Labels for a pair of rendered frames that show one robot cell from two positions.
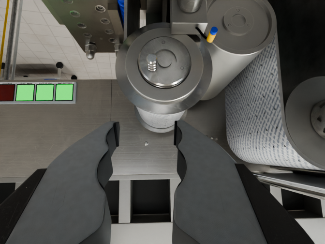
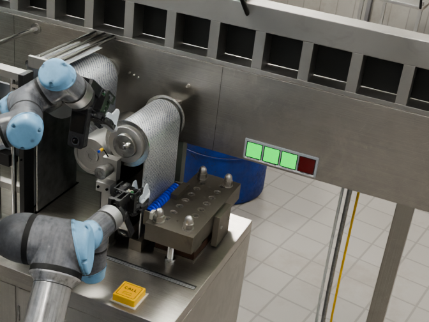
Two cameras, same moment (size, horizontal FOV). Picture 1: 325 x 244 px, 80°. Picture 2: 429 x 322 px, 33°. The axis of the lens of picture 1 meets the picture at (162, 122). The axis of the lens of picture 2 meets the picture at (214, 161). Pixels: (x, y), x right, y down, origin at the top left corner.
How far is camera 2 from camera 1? 1.89 m
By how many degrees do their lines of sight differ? 24
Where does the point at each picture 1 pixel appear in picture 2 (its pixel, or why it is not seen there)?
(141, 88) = (135, 136)
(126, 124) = (203, 106)
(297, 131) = not seen: hidden behind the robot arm
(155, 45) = (126, 154)
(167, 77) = (122, 137)
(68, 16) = (213, 204)
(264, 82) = not seen: hidden behind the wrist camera
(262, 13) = (80, 156)
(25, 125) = (292, 130)
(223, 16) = (97, 160)
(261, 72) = not seen: hidden behind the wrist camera
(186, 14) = (110, 163)
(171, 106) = (124, 123)
